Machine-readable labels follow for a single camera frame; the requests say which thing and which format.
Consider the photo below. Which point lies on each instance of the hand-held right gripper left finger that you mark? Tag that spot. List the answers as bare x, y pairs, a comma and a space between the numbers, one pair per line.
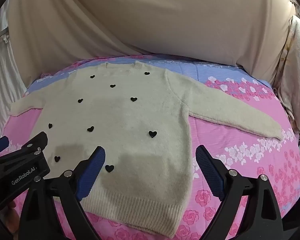
92, 171

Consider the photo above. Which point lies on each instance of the pink floral blanket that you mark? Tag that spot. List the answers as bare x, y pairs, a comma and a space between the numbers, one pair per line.
240, 130

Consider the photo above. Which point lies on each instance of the light floral quilt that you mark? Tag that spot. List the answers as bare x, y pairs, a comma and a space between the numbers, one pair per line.
297, 67

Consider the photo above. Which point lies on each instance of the beige pillow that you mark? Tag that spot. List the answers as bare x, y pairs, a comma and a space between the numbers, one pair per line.
165, 17

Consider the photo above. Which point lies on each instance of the white curtain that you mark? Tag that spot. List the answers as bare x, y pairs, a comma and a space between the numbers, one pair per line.
2, 80

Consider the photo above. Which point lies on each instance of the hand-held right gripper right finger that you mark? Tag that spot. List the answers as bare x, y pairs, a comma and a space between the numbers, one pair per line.
210, 171

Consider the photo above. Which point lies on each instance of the cream sweater with black hearts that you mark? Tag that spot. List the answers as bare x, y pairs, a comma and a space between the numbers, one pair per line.
140, 110

